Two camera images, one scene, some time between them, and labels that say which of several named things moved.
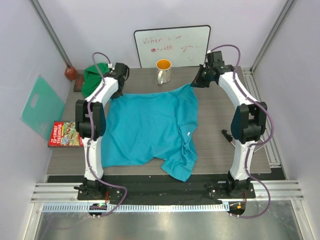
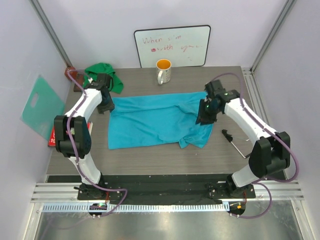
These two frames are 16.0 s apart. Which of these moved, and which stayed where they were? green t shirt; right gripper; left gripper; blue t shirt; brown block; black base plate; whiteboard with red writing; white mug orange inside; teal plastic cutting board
Moved: right gripper; left gripper; blue t shirt
Stayed: teal plastic cutting board; brown block; whiteboard with red writing; white mug orange inside; black base plate; green t shirt
